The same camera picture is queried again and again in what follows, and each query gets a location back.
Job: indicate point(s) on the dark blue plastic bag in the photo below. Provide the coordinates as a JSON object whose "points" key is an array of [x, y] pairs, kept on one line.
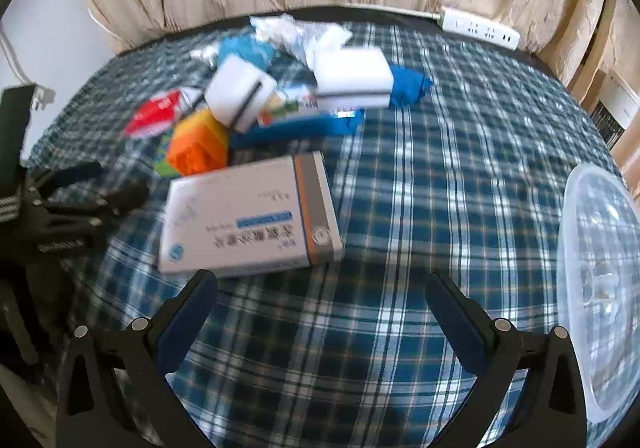
{"points": [[407, 85]]}

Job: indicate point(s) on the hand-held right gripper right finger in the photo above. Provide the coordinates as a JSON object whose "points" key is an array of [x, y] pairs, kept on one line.
{"points": [[457, 323]]}

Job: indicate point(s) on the red snack packet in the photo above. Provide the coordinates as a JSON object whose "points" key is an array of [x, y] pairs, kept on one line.
{"points": [[155, 113]]}

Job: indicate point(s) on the white tower fan heater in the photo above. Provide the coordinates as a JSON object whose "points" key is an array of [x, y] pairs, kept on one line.
{"points": [[612, 120]]}

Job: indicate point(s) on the blue plaid tablecloth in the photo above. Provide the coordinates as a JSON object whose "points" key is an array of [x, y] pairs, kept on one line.
{"points": [[400, 228]]}

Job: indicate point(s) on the white wall plug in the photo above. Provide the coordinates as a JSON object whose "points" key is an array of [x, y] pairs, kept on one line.
{"points": [[44, 98]]}

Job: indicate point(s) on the light blue plastic bag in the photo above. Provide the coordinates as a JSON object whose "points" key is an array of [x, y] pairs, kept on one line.
{"points": [[245, 48]]}

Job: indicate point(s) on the green patterned packet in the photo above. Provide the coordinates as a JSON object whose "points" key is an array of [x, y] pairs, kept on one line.
{"points": [[162, 160]]}

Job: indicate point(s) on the white sponge block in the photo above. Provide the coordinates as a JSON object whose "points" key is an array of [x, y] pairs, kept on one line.
{"points": [[235, 88], [350, 73]]}

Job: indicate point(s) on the white medicine box orange stripe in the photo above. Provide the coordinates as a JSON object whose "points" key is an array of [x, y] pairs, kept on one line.
{"points": [[240, 213]]}

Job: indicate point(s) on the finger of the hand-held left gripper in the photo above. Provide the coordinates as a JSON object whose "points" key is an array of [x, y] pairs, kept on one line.
{"points": [[120, 198], [80, 173]]}

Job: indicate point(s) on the blue printed snack packet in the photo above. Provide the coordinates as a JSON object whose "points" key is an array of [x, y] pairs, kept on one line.
{"points": [[300, 128]]}

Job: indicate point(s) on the orange toy block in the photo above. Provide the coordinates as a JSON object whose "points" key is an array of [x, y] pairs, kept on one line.
{"points": [[197, 143]]}

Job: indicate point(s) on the crumpled white plastic wrapper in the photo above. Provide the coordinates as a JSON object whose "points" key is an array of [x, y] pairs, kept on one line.
{"points": [[277, 25]]}

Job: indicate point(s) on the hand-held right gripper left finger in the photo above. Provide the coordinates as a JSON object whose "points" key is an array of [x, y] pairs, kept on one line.
{"points": [[185, 328]]}

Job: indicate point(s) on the white power strip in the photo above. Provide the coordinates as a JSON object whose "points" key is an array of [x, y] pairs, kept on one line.
{"points": [[475, 25]]}

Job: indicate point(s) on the clear plastic bowl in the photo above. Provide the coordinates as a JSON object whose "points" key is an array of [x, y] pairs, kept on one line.
{"points": [[600, 238]]}

